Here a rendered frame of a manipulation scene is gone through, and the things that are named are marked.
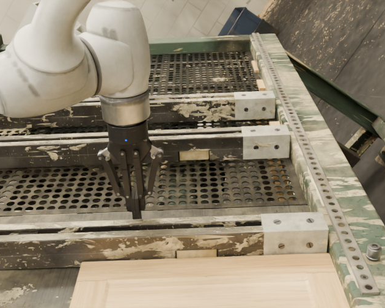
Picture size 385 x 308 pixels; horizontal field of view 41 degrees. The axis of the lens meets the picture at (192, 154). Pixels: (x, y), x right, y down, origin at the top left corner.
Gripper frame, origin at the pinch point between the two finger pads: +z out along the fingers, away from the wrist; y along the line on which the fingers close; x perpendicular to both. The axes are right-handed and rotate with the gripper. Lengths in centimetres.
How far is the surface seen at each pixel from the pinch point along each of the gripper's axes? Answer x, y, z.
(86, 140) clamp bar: -35.3, 16.4, 1.4
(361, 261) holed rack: 15.1, -41.7, 2.8
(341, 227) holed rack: 4.7, -40.8, 2.9
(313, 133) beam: -39, -45, 4
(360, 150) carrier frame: -138, -94, 63
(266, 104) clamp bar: -60, -35, 3
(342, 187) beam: -11.0, -45.3, 3.5
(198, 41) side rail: -134, -16, 4
